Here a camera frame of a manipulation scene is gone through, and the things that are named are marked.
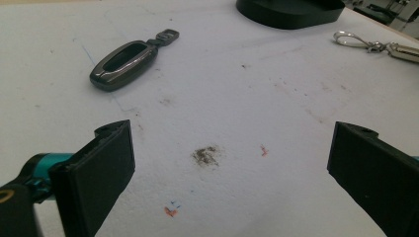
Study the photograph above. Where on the dark glossy car key case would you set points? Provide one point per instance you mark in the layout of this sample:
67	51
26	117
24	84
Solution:
124	64

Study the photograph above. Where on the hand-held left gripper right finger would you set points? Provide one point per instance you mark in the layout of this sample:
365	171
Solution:
375	174

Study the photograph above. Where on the black round tray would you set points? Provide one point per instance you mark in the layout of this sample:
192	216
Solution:
290	11

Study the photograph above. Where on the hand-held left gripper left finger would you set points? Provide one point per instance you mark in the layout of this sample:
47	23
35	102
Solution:
95	177

